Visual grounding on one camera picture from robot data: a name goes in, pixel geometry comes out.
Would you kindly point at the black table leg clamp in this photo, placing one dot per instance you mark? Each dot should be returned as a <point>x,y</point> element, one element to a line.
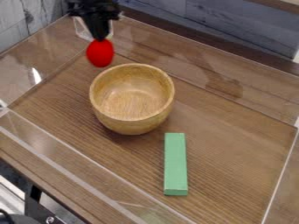
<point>35,210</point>

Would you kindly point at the wooden bowl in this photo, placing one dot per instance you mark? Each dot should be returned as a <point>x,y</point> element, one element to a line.
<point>132,96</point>

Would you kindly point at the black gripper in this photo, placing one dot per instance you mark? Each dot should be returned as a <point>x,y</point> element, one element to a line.
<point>106,9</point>

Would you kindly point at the green rectangular block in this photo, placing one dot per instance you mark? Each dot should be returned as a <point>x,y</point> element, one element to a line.
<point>176,172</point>

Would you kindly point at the clear acrylic corner bracket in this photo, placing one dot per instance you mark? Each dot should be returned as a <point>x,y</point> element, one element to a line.
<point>84,31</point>

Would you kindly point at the red felt strawberry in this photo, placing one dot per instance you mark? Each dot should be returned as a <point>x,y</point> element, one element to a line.
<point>101,53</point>

